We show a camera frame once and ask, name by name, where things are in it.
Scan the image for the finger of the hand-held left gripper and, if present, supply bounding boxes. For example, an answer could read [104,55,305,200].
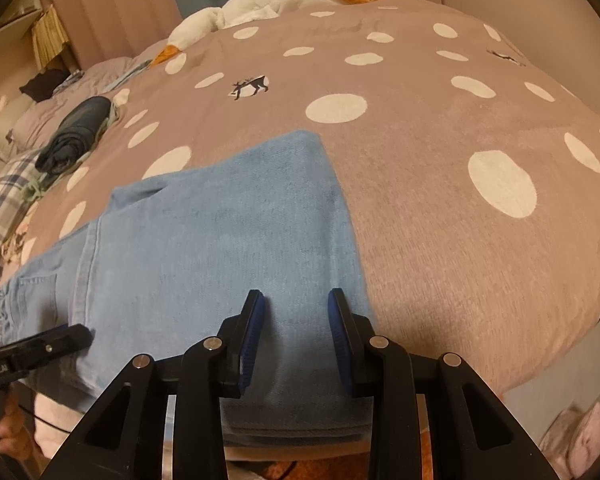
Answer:
[10,324,92,372]

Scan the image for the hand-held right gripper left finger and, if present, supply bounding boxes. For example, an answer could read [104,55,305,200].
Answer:
[40,289,267,480]

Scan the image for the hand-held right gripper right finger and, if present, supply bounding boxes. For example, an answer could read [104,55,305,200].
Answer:
[327,287,556,480]

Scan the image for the light blue denim pants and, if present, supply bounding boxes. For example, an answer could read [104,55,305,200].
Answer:
[0,130,381,448]

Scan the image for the person's left hand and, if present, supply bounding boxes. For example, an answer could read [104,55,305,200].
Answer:
[0,394,34,461]

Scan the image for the cartoon print cloth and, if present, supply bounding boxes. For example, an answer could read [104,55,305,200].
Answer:
[0,210,38,266]

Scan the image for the orange cloth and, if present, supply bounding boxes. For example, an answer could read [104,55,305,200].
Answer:
[225,447,376,480]

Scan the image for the plaid pillow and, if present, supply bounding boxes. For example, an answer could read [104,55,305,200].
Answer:
[0,152,46,271]

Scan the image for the folded dark jeans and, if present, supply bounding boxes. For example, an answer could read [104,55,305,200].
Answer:
[35,96,113,176]

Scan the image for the beige pillow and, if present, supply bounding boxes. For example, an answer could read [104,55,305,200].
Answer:
[0,95,36,161]

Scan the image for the pink quilt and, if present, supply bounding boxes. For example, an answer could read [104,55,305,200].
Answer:
[15,55,156,151]

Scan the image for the polka dot deer blanket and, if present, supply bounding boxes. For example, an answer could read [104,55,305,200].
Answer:
[0,0,600,396]

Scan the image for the black garment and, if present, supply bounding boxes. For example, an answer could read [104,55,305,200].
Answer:
[19,67,71,103]

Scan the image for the blue checked cloth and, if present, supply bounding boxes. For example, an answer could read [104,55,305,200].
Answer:
[55,69,86,93]

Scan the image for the pink plush toy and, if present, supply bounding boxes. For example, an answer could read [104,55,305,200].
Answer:
[537,400,600,480]

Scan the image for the white goose plush toy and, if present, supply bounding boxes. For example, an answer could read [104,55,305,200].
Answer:
[150,0,381,68]

